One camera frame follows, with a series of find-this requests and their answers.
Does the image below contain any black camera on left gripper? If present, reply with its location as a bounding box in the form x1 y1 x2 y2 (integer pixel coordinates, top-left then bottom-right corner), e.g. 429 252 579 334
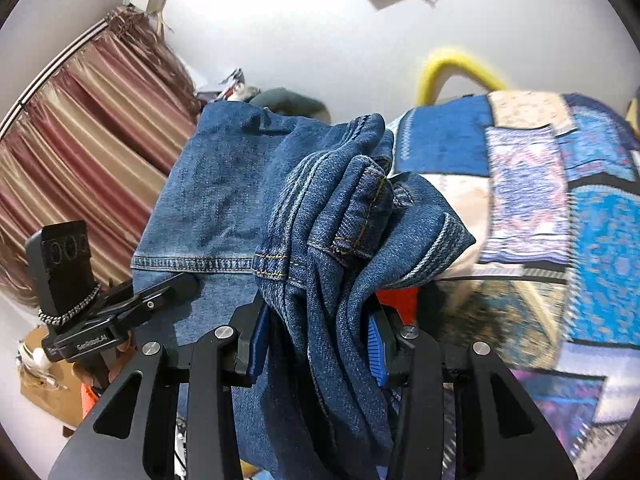
25 220 101 328

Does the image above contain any dark green garment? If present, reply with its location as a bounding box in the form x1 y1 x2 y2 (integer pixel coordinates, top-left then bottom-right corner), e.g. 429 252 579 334
248 87 331 124

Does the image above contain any blue denim jacket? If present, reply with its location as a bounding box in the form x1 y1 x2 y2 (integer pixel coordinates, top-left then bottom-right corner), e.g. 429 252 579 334
131 102 474 479

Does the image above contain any patchwork patterned bed cover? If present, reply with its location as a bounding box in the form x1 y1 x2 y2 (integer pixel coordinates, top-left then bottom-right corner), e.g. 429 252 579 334
390 90 639 479

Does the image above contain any red garment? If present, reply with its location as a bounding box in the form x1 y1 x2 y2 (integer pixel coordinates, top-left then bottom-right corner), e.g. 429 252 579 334
376 287 419 325

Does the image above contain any striped red gold curtain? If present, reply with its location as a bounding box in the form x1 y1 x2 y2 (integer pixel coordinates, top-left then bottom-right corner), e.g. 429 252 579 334
1 8 201 309

